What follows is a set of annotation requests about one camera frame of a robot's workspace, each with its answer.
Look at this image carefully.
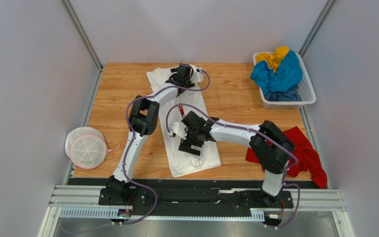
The white Coca-Cola print t-shirt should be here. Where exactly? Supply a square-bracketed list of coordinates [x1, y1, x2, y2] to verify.
[146, 65, 222, 178]

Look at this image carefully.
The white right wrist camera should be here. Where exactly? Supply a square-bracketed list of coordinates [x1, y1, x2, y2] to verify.
[169, 121, 187, 139]

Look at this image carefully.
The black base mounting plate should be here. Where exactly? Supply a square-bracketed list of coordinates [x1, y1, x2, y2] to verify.
[67, 177, 320, 218]

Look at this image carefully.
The aluminium corner post left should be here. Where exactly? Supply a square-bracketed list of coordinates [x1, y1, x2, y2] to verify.
[60, 0, 104, 72]

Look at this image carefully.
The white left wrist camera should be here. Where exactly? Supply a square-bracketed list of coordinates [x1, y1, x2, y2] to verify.
[190, 67, 204, 84]

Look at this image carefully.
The white mesh laundry bag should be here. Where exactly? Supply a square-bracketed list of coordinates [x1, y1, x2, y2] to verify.
[65, 127, 121, 170]

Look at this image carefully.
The red t-shirt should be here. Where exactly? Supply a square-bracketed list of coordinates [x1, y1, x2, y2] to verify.
[245, 126, 328, 189]

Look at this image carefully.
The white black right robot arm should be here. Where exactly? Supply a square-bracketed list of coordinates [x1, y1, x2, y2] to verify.
[170, 111, 295, 199]

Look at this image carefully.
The white plastic laundry basket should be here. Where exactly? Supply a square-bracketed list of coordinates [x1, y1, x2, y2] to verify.
[259, 52, 316, 109]

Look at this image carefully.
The aluminium corner post right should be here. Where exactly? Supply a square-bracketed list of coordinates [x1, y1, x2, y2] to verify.
[299, 0, 338, 57]

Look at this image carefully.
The blue t-shirt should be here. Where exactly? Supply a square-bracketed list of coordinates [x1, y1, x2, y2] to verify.
[250, 50, 302, 94]

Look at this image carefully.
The aluminium frame rail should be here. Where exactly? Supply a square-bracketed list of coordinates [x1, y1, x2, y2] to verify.
[49, 185, 346, 221]

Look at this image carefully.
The yellow t-shirt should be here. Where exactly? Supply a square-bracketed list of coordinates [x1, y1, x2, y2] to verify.
[255, 45, 290, 73]

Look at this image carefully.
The aluminium corner post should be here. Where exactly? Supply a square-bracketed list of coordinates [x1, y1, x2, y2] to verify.
[299, 0, 338, 57]
[60, 0, 104, 72]

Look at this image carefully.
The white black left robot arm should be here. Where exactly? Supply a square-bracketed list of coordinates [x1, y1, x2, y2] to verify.
[98, 63, 204, 205]

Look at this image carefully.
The dark blue denim garment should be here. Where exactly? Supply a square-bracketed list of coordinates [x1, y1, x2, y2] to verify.
[265, 85, 302, 102]

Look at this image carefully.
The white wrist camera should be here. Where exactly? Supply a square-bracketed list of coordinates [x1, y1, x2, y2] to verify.
[190, 67, 204, 84]
[169, 121, 187, 139]

